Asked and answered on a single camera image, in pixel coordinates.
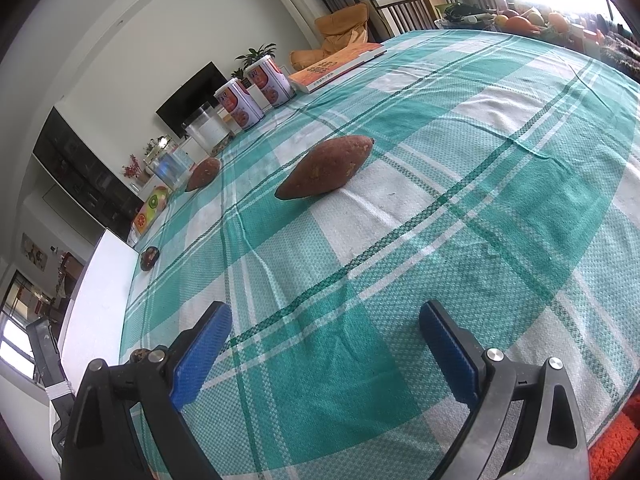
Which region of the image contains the white cardboard box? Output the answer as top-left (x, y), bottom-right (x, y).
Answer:
top-left (59, 228), bottom-right (139, 396)

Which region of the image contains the orange cover book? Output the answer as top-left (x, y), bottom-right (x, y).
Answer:
top-left (288, 43), bottom-right (387, 94)

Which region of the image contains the row of small bottles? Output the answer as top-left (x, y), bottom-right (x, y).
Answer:
top-left (570, 22), bottom-right (606, 56)

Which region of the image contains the black basket of items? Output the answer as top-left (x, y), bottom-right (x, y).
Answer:
top-left (435, 2), bottom-right (496, 31)

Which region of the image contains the large sweet potato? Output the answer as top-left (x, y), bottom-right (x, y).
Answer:
top-left (274, 136), bottom-right (375, 201)

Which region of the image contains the orange fuzzy cushion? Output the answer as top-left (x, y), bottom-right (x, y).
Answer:
top-left (587, 392), bottom-right (640, 480)

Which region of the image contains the orange lounge chair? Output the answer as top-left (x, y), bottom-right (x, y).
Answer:
top-left (289, 2), bottom-right (371, 72)

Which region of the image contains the basket of fruit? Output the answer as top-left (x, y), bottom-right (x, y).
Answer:
top-left (492, 7), bottom-right (573, 43)

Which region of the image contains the small sweet potato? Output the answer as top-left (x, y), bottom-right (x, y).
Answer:
top-left (185, 157), bottom-right (222, 192)

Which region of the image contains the black lid storage jar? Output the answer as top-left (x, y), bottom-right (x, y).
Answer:
top-left (181, 102), bottom-right (231, 153)

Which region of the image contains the fruit print tissue box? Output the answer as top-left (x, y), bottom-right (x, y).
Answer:
top-left (131, 186), bottom-right (170, 236)

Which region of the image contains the black display cabinet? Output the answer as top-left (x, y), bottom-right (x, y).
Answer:
top-left (32, 107), bottom-right (146, 241)

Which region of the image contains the framed wall picture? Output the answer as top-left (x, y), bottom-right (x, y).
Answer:
top-left (21, 233), bottom-right (48, 267)

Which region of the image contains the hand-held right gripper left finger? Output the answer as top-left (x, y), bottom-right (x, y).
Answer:
top-left (59, 301), bottom-right (234, 480)

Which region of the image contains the dark wooden chair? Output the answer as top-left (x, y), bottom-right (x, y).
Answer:
top-left (369, 0), bottom-right (463, 36)

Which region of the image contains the black flat television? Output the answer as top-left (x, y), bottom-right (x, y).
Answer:
top-left (156, 62), bottom-right (230, 138)

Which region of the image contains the clear glass jar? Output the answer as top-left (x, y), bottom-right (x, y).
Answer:
top-left (150, 147), bottom-right (193, 191)

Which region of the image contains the pink labelled can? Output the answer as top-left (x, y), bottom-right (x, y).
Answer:
top-left (244, 55), bottom-right (294, 109)
top-left (214, 78), bottom-right (265, 132)

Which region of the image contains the green checkered tablecloth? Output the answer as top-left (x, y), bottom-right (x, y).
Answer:
top-left (119, 29), bottom-right (640, 480)

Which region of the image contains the leafy potted plant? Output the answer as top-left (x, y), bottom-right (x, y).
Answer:
top-left (142, 135), bottom-right (171, 158)

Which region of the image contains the black stand with white band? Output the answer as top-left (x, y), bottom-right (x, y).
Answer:
top-left (25, 317), bottom-right (76, 461)

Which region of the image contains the large green potted plant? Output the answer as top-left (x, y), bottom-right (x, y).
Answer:
top-left (235, 43), bottom-right (277, 71)

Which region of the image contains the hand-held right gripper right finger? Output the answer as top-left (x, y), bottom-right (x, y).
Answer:
top-left (418, 299), bottom-right (591, 480)

